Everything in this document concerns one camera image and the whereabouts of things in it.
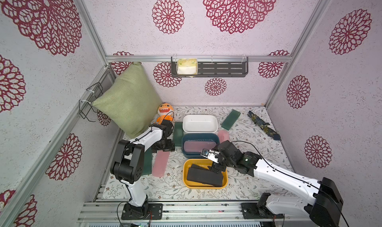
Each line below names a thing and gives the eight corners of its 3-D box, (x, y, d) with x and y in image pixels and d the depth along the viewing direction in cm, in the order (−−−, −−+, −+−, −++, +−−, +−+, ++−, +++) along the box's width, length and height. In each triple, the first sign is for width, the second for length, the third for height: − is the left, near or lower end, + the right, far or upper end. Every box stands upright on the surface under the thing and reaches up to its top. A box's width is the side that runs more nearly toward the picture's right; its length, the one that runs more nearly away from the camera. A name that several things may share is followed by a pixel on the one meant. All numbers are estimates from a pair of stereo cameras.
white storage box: (182, 136, 105) (181, 131, 101) (182, 118, 116) (182, 113, 111) (218, 136, 105) (220, 131, 101) (216, 118, 116) (217, 113, 111)
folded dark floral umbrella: (276, 143, 102) (279, 139, 99) (244, 116, 117) (246, 113, 114) (281, 139, 104) (284, 135, 101) (249, 113, 119) (251, 109, 116)
